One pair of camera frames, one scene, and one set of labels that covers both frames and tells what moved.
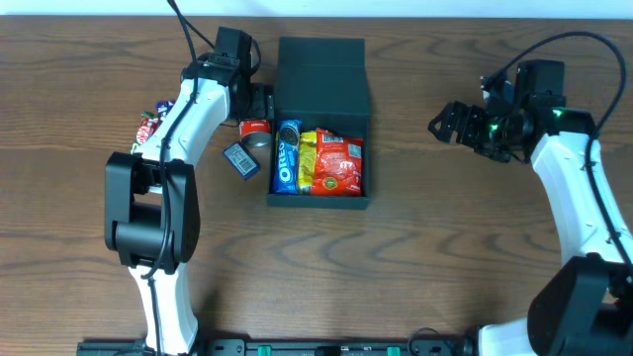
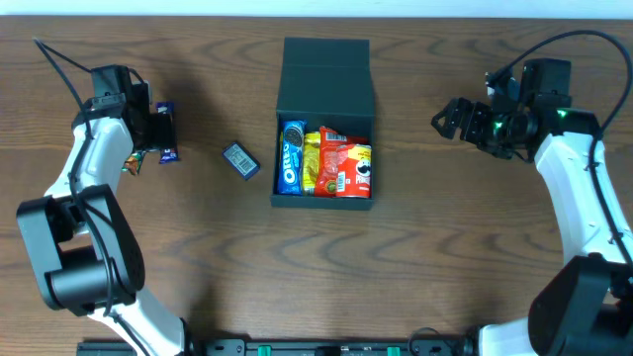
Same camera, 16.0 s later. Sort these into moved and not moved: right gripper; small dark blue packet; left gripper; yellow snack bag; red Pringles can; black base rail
Moved: yellow snack bag; left gripper; red Pringles can
Not moved: right gripper; black base rail; small dark blue packet
